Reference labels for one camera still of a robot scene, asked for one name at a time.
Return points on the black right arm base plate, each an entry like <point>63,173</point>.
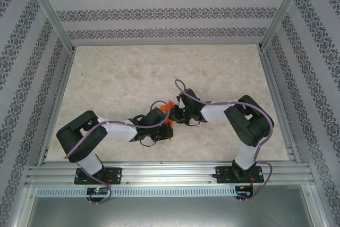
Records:
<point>221,175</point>

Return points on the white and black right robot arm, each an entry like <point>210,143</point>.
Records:
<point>215,111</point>

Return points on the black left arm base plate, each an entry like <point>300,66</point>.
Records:
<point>115,175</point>

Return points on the aluminium frame post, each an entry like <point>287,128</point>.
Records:
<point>53,14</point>
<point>281,11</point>

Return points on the aluminium mounting rail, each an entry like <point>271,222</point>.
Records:
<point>170,173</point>

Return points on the aluminium side rail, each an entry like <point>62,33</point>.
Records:
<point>279,104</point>
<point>57,104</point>

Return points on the grey metal shelf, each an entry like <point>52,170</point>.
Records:
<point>170,213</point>

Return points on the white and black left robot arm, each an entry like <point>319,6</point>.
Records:
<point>119,130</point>

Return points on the orange cloth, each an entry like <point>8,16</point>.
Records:
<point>166,107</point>

